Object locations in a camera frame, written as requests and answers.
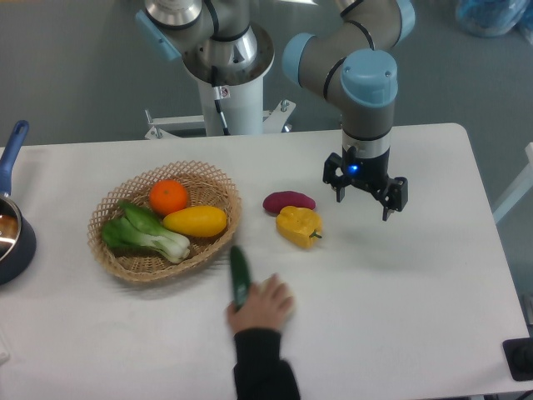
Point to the blue plastic bag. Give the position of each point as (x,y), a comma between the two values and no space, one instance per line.
(492,19)

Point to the yellow mango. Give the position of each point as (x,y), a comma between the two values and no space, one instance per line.
(198,221)

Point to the orange fruit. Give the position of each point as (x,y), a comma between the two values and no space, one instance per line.
(167,196)

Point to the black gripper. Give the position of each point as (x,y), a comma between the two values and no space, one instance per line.
(370,175)

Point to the green cucumber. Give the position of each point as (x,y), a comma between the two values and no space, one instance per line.
(241,278)

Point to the woven wicker basket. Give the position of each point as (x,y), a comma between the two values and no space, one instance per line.
(205,184)

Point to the green bok choy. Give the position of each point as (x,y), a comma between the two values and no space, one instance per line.
(141,228)

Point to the person's hand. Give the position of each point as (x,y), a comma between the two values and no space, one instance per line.
(268,306)

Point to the white frame at right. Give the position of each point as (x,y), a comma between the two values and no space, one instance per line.
(518,188)

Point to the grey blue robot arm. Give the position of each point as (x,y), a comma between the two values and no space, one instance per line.
(352,69)

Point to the black sleeved forearm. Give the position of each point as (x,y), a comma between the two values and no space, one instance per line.
(260,372)

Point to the black device at edge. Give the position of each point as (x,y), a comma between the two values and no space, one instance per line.
(518,354)

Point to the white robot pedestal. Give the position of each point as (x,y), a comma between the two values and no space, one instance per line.
(229,77)

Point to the yellow bell pepper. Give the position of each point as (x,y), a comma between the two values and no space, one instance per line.
(299,225)

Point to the dark blue saucepan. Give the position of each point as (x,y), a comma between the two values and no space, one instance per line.
(18,239)

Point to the purple sweet potato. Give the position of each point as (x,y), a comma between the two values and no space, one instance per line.
(275,202)

